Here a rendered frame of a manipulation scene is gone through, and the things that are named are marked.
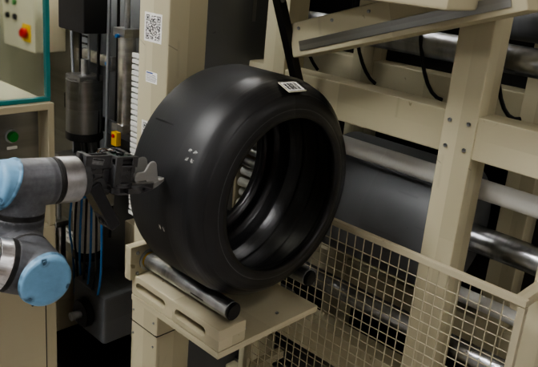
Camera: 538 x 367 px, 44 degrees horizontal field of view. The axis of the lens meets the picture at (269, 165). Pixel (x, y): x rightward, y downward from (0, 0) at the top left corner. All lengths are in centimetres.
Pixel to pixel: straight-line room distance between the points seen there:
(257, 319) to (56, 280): 75
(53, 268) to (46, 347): 110
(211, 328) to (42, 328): 73
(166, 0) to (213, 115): 39
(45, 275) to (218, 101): 56
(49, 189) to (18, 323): 93
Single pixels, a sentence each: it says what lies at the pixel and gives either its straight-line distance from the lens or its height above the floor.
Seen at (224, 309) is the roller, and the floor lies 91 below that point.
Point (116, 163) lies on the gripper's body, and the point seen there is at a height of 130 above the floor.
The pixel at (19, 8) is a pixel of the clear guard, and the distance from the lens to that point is 190.
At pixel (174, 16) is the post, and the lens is 173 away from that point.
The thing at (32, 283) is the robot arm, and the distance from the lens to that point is 115.
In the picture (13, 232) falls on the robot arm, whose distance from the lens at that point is 127.
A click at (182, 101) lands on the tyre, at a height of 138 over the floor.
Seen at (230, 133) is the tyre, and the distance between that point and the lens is 143.
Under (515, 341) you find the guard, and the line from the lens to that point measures 174.
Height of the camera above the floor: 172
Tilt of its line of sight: 18 degrees down
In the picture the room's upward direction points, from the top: 5 degrees clockwise
